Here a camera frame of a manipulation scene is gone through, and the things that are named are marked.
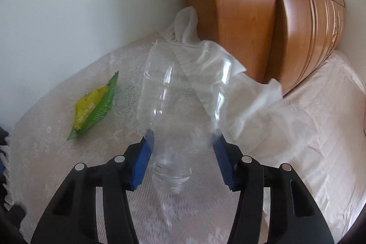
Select clear plastic bottle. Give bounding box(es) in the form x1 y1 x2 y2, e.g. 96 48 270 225
137 40 248 194

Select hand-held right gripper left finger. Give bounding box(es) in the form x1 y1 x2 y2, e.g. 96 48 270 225
30 130 155 244

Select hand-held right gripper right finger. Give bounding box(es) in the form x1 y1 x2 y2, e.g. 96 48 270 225
213 132 335 244

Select wooden headboard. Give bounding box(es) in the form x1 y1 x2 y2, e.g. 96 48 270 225
179 0 346 96

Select yellow green packet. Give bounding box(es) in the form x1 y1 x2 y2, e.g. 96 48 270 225
66 71 119 142

